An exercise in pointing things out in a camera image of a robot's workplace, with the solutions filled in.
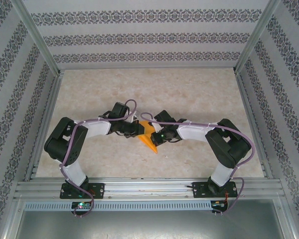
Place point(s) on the wide aluminium mounting rail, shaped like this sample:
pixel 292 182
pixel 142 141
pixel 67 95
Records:
pixel 149 189

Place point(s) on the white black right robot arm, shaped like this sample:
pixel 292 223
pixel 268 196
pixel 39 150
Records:
pixel 229 147

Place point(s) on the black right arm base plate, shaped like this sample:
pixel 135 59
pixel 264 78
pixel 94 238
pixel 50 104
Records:
pixel 198 189

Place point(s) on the aluminium side rail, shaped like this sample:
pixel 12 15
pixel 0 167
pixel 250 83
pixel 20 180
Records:
pixel 246 99
pixel 52 99

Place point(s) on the small circuit board with LEDs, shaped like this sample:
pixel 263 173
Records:
pixel 81 205
pixel 218 204

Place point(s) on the grey metal panel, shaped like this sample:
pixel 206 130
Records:
pixel 149 226

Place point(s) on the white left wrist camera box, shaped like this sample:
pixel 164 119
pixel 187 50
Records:
pixel 134 118

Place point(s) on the orange paper sheet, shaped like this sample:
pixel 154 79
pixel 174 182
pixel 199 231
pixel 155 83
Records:
pixel 148 132

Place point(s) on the aluminium frame post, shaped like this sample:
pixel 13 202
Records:
pixel 37 37
pixel 257 37

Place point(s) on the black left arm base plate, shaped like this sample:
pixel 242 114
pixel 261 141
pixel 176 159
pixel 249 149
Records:
pixel 99 190

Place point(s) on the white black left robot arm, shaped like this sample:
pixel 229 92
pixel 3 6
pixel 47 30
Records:
pixel 62 142

